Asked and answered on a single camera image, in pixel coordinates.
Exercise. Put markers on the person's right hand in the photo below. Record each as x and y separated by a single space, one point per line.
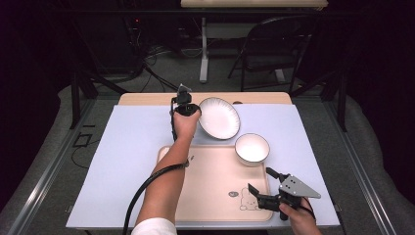
298 217

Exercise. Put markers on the pink tray with rabbit print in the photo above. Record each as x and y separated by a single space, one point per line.
212 189

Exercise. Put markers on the white bowl with dark rim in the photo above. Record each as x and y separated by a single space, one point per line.
252 148

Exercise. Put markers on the person's left hand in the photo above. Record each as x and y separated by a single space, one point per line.
186 125

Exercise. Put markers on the pale blue table sheet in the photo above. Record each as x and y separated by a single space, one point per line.
130 130

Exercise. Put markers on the dark table grommet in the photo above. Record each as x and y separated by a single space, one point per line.
238 102

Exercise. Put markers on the aluminium floor rail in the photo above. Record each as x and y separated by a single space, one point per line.
45 173
362 176

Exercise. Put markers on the dark equipment cabinet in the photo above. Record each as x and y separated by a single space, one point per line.
107 42

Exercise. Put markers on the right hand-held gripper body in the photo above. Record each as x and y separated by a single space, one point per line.
295 189

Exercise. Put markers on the white desk leg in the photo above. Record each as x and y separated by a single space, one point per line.
204 58

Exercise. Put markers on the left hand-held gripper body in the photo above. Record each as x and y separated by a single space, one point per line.
186 104

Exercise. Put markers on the black metal frame stand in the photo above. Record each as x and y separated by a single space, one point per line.
341 104
75 98

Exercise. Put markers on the white sleeve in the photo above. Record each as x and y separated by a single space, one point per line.
155 227

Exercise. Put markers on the black folding chair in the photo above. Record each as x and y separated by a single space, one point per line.
270 49

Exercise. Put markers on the white plate with dark rim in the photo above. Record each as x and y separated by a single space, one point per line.
219 118

